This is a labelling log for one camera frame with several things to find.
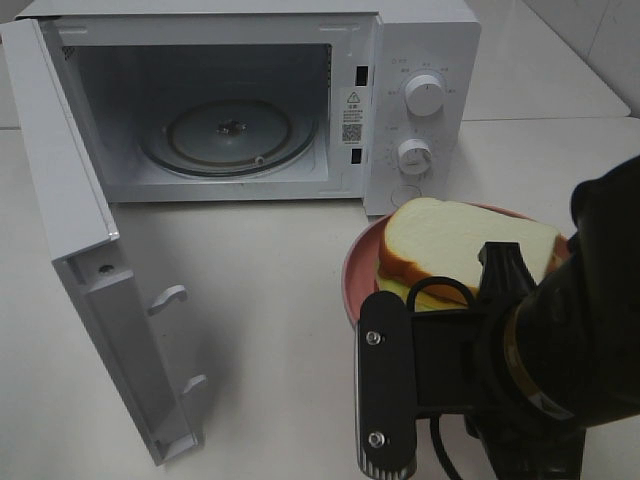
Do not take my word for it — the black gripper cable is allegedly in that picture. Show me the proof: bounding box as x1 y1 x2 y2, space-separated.
405 277 476 480

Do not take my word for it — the pink round plate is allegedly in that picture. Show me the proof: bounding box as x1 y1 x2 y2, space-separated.
341 202 569 330

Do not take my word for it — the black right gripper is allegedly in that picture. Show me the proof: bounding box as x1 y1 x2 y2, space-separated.
409 242 585 479

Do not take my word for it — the white microwave door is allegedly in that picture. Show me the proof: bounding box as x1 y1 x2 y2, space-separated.
1 19 199 465

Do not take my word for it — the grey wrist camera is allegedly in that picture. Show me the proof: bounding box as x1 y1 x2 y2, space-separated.
354 291 417 479

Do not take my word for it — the white upper microwave knob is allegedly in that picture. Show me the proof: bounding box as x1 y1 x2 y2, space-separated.
404 73 445 117

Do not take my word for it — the white microwave oven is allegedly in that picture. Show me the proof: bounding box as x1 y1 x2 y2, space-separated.
13 1 481 215

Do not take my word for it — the round door release button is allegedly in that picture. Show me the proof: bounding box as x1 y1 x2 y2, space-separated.
391 185 422 207

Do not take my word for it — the white lower microwave knob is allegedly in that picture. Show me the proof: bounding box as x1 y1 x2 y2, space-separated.
397 139 432 176

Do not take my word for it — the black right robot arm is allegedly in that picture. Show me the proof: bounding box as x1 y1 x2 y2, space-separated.
411 159 639 479

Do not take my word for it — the white microwave knob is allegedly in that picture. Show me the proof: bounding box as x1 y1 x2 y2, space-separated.
404 73 445 117
397 139 432 176

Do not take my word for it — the white bread sandwich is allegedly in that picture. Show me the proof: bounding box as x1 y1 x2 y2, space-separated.
376 198 563 300

